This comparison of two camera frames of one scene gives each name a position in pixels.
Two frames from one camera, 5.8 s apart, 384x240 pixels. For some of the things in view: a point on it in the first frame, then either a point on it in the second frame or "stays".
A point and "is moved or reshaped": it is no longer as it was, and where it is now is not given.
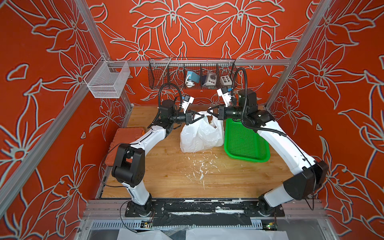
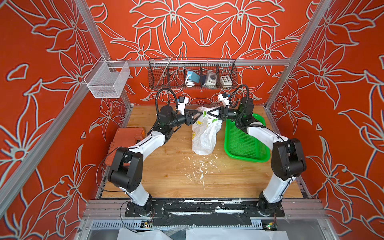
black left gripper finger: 196,112 stays
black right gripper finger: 218,116 stays
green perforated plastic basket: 241,142 stays
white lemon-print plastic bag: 205,133 is moved or reshaped
